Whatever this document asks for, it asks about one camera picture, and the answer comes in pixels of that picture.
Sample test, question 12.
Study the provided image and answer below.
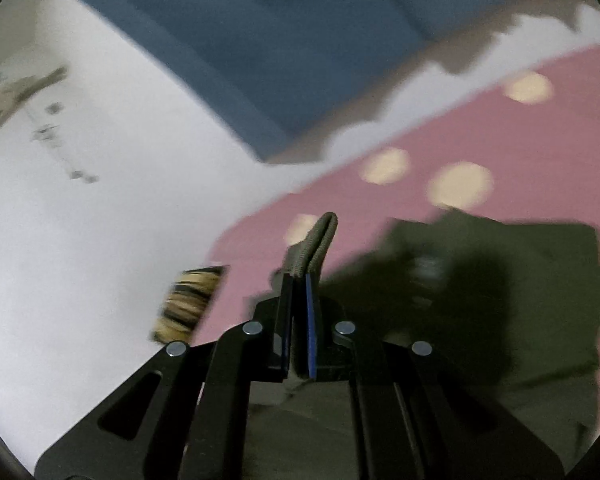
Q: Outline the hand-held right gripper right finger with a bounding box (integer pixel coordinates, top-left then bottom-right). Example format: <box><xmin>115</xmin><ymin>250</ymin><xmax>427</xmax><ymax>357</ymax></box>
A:
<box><xmin>304</xmin><ymin>272</ymin><xmax>566</xmax><ymax>480</ymax></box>

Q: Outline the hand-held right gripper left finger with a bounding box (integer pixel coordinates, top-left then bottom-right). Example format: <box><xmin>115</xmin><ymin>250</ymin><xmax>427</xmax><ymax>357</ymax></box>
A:
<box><xmin>34</xmin><ymin>270</ymin><xmax>296</xmax><ymax>480</ymax></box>

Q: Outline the olive green garment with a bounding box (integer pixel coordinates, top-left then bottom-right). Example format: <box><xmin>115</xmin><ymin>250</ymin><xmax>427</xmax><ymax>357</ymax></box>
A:
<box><xmin>245</xmin><ymin>212</ymin><xmax>600</xmax><ymax>480</ymax></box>

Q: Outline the yellow black striped cloth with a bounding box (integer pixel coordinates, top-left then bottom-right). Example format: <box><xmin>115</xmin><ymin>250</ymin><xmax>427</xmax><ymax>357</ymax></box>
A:
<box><xmin>151</xmin><ymin>266</ymin><xmax>229</xmax><ymax>345</ymax></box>

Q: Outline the pink polka dot blanket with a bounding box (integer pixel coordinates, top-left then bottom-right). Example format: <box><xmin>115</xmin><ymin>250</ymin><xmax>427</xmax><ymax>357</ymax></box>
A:
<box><xmin>187</xmin><ymin>45</ymin><xmax>600</xmax><ymax>351</ymax></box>

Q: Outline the thin wall cable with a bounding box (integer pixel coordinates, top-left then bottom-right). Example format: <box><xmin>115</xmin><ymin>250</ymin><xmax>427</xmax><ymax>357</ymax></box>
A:
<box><xmin>30</xmin><ymin>104</ymin><xmax>99</xmax><ymax>184</ymax></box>

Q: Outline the beige wall bracket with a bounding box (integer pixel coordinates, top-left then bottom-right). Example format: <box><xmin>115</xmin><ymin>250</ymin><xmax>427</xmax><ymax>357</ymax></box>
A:
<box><xmin>0</xmin><ymin>66</ymin><xmax>69</xmax><ymax>147</ymax></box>

